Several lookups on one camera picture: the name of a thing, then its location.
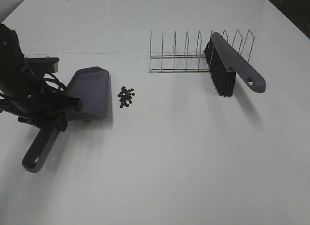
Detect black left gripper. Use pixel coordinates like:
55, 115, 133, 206
0, 65, 83, 132

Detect grey plastic dustpan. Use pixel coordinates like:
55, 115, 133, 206
22, 67, 110, 173

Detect pile of coffee beans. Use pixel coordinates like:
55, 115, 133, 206
117, 86, 135, 108

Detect grey hand brush black bristles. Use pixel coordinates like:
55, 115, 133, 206
204, 32, 266, 97

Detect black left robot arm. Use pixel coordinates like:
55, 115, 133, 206
0, 24, 82, 131

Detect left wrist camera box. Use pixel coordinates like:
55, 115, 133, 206
25, 57, 60, 74

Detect metal wire rack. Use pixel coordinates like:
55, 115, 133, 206
148, 29, 256, 73

